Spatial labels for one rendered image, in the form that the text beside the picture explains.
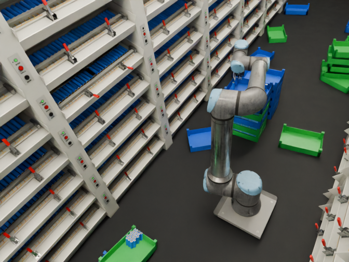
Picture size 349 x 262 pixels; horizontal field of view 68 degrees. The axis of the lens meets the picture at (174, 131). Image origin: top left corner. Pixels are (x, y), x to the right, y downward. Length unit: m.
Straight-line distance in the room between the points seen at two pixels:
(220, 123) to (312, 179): 1.04
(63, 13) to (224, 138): 0.91
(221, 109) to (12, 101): 0.88
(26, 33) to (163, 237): 1.38
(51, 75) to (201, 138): 1.38
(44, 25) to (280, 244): 1.70
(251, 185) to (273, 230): 0.40
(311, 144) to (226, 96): 1.25
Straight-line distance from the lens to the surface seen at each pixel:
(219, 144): 1.35
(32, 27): 1.22
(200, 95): 2.50
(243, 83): 2.15
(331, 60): 2.92
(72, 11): 1.28
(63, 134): 1.37
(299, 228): 1.90
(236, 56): 1.76
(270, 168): 2.10
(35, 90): 1.23
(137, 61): 1.60
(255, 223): 1.77
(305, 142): 2.31
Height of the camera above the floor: 1.69
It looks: 46 degrees down
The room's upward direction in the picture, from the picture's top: 11 degrees counter-clockwise
